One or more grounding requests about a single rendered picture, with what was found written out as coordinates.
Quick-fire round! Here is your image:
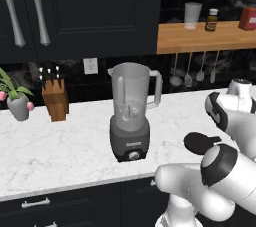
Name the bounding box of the dark drawer front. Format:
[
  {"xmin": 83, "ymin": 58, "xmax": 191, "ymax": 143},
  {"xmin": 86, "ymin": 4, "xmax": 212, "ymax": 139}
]
[{"xmin": 0, "ymin": 182, "xmax": 122, "ymax": 227}]

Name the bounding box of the white wall outlet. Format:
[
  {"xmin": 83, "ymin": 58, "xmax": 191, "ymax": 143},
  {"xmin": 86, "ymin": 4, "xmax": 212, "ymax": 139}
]
[{"xmin": 82, "ymin": 57, "xmax": 100, "ymax": 76}]

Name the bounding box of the dark wall cupboard door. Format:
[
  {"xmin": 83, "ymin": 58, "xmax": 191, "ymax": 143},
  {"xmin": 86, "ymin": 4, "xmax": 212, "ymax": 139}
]
[
  {"xmin": 0, "ymin": 0, "xmax": 38, "ymax": 65},
  {"xmin": 19, "ymin": 0, "xmax": 165, "ymax": 62}
]

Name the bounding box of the dark base cupboard door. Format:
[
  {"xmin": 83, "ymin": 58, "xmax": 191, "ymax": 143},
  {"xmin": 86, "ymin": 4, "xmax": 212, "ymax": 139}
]
[{"xmin": 120, "ymin": 176, "xmax": 172, "ymax": 227}]

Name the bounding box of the silver drawer handle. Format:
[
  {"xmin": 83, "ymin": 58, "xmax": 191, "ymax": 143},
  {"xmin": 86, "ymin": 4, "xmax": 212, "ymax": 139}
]
[
  {"xmin": 20, "ymin": 197, "xmax": 51, "ymax": 209},
  {"xmin": 33, "ymin": 221, "xmax": 58, "ymax": 227}
]

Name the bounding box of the hanging silver spoon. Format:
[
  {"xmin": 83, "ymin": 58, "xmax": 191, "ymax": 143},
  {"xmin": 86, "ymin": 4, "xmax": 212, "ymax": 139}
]
[
  {"xmin": 184, "ymin": 51, "xmax": 195, "ymax": 88},
  {"xmin": 209, "ymin": 50, "xmax": 221, "ymax": 84}
]

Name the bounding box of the grey blender with clear jug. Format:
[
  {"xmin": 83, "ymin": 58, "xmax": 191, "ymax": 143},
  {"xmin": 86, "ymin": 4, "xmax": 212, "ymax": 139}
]
[{"xmin": 107, "ymin": 62, "xmax": 164, "ymax": 164}]

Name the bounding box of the red jar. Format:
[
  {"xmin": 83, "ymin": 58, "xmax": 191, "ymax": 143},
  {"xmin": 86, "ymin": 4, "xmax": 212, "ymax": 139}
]
[{"xmin": 238, "ymin": 0, "xmax": 256, "ymax": 32}]

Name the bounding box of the dark bottle with white cap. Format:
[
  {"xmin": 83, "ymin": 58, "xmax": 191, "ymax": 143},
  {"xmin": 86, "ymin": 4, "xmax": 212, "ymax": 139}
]
[{"xmin": 204, "ymin": 8, "xmax": 220, "ymax": 33}]

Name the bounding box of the hanging silver spatula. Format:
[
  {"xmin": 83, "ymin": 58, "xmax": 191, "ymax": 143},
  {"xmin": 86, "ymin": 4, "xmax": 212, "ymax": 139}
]
[{"xmin": 195, "ymin": 51, "xmax": 207, "ymax": 83}]

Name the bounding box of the wooden wall shelf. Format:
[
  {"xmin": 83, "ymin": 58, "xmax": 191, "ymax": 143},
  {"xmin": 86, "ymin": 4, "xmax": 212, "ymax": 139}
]
[{"xmin": 156, "ymin": 20, "xmax": 256, "ymax": 56}]

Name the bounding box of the hanging silver ladle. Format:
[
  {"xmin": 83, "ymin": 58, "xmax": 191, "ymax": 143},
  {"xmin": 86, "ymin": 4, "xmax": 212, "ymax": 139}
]
[{"xmin": 168, "ymin": 53, "xmax": 183, "ymax": 87}]

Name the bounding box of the clear glass cup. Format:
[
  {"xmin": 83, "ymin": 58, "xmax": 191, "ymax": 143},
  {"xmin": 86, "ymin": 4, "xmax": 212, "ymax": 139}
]
[{"xmin": 184, "ymin": 2, "xmax": 204, "ymax": 31}]

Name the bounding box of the grey pot with pink flowers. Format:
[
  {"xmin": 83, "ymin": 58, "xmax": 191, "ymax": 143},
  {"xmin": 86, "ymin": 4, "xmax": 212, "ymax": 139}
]
[{"xmin": 0, "ymin": 67, "xmax": 36, "ymax": 123}]

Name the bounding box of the wooden knife block with knives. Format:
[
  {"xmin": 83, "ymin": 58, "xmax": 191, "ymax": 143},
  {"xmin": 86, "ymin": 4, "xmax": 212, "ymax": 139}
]
[{"xmin": 37, "ymin": 65, "xmax": 70, "ymax": 123}]

